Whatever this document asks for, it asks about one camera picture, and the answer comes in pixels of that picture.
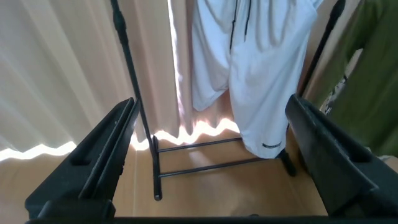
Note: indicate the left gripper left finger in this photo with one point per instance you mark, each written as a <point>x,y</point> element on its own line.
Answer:
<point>62,193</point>

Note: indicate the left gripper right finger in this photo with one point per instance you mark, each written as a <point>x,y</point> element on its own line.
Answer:
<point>335,174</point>

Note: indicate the green garment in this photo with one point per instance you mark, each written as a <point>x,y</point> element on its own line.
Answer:
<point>376,93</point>

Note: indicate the pale grey shorts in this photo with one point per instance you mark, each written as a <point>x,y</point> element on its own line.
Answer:
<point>264,77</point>

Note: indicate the black clothes rack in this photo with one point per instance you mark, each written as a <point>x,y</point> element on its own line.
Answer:
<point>127,53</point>

